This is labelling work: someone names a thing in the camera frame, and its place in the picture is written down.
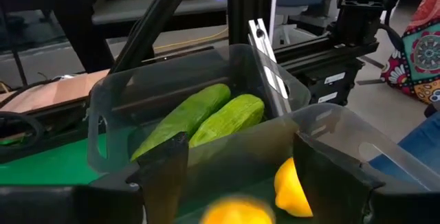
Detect dark green cucumber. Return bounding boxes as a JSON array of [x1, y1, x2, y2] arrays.
[[130, 83, 232, 162]]

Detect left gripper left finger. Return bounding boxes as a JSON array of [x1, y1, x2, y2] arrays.
[[74, 131, 190, 224]]

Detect black control box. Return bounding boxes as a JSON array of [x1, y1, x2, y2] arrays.
[[302, 57, 366, 107]]

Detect yellow cable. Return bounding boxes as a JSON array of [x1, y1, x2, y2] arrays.
[[153, 26, 230, 52]]

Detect light green cucumber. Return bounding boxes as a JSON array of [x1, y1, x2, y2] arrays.
[[188, 93, 265, 149]]

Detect smoky grey plastic bin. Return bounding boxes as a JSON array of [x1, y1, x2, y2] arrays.
[[178, 102, 440, 224], [87, 43, 312, 175]]

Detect silver metal bracket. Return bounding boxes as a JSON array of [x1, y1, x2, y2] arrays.
[[247, 17, 293, 117]]

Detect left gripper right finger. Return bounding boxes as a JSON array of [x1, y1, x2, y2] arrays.
[[292, 133, 440, 224]]

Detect blue seat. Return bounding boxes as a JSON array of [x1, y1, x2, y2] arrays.
[[369, 111, 440, 192]]

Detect patterned bean bag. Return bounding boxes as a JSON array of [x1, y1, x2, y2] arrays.
[[380, 0, 440, 105]]

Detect dark grey desk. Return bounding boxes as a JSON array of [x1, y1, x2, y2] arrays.
[[0, 0, 230, 74]]

